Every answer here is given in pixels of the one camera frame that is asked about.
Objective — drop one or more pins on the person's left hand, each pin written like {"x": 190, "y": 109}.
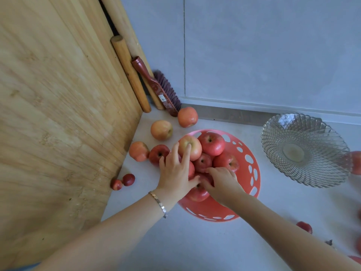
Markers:
{"x": 173, "y": 180}

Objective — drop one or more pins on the person's right hand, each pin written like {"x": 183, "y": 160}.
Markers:
{"x": 225, "y": 187}

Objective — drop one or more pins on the person's left thumb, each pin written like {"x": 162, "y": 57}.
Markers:
{"x": 194, "y": 182}

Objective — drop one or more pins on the person's left little finger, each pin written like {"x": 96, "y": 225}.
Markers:
{"x": 162, "y": 163}

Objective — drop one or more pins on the person's left middle finger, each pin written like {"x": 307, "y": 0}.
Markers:
{"x": 175, "y": 155}

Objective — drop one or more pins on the person's right thumb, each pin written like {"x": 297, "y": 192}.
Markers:
{"x": 207, "y": 187}

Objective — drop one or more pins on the dark red apple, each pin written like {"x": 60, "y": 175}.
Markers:
{"x": 197, "y": 194}

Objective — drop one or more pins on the person's left forearm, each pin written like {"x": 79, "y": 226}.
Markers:
{"x": 112, "y": 237}

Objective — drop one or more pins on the person's right forearm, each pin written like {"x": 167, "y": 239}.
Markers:
{"x": 282, "y": 237}

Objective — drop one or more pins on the red perforated plastic basket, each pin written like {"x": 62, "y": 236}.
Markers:
{"x": 214, "y": 212}

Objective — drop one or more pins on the orange-red apple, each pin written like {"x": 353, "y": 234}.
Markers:
{"x": 187, "y": 117}
{"x": 138, "y": 151}

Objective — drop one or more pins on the yellow-orange apple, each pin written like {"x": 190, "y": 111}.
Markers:
{"x": 161, "y": 129}

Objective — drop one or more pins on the small dark red fruit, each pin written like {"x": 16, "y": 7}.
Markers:
{"x": 128, "y": 179}
{"x": 116, "y": 185}

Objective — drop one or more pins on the pile of red apples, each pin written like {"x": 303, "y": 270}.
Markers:
{"x": 211, "y": 143}

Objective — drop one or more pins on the red bristle brush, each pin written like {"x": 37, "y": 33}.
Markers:
{"x": 158, "y": 87}

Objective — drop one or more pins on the short wooden rolling pin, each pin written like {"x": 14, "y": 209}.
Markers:
{"x": 131, "y": 73}

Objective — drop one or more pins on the clear patterned glass bowl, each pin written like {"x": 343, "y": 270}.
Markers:
{"x": 306, "y": 150}

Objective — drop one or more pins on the large bamboo cutting board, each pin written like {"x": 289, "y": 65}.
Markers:
{"x": 56, "y": 110}

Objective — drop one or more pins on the long wooden rolling pin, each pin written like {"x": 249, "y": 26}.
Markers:
{"x": 124, "y": 25}

